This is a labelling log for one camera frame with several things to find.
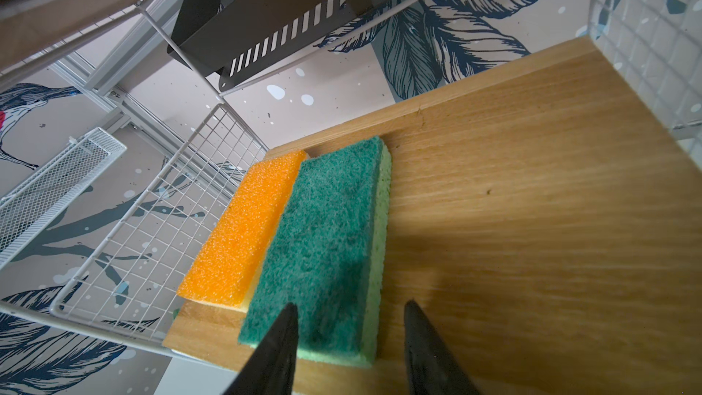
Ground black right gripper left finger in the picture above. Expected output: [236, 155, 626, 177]
[224, 303, 299, 395]

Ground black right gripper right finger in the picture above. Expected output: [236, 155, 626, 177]
[404, 300, 480, 395]

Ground orange sponge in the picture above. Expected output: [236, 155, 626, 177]
[177, 150, 309, 313]

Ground dark green sponge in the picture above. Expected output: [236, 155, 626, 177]
[238, 136, 392, 368]

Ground white wire wooden shelf unit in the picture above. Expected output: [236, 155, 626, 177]
[0, 0, 702, 395]

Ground white wire wall basket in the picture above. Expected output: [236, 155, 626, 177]
[1, 127, 127, 266]

